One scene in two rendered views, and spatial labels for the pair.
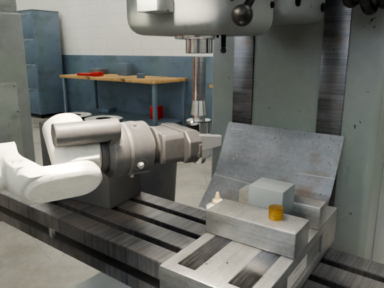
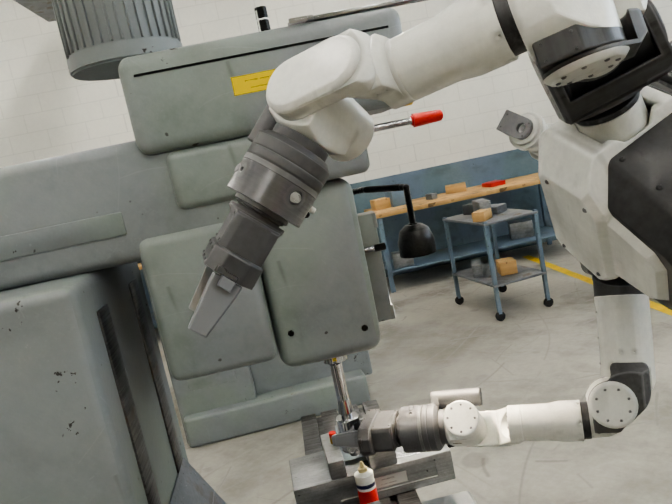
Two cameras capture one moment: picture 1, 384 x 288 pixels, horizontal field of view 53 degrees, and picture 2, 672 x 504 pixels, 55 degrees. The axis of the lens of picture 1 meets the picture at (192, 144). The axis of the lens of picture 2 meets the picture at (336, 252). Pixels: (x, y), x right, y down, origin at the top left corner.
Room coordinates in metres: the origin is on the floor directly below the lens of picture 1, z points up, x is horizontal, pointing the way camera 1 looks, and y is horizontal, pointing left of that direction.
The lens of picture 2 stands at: (1.46, 0.94, 1.69)
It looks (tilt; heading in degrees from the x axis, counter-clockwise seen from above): 9 degrees down; 229
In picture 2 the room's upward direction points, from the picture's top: 12 degrees counter-clockwise
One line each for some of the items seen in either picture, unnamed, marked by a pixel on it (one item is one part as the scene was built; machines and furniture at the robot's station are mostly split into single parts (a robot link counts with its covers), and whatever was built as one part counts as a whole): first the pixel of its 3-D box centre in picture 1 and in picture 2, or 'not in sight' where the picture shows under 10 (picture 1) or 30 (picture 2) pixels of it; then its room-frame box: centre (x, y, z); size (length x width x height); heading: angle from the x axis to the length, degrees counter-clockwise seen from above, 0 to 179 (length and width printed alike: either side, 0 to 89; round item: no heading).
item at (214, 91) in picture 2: not in sight; (269, 87); (0.70, -0.02, 1.81); 0.47 x 0.26 x 0.16; 143
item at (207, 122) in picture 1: (199, 122); (347, 418); (0.69, -0.01, 1.16); 0.05 x 0.05 x 0.01
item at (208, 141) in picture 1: (207, 142); not in sight; (0.66, -0.03, 1.13); 0.06 x 0.02 x 0.03; 121
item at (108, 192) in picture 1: (90, 155); not in sight; (0.93, 0.25, 1.03); 0.22 x 0.12 x 0.20; 60
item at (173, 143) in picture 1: (154, 146); (395, 431); (0.64, 0.07, 1.12); 0.13 x 0.12 x 0.10; 31
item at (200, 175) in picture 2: not in sight; (269, 161); (0.72, -0.04, 1.68); 0.34 x 0.24 x 0.10; 143
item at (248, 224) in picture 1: (255, 226); (376, 443); (0.56, -0.10, 1.02); 0.15 x 0.06 x 0.04; 55
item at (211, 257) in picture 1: (262, 239); (367, 460); (0.58, -0.11, 0.98); 0.35 x 0.15 x 0.11; 145
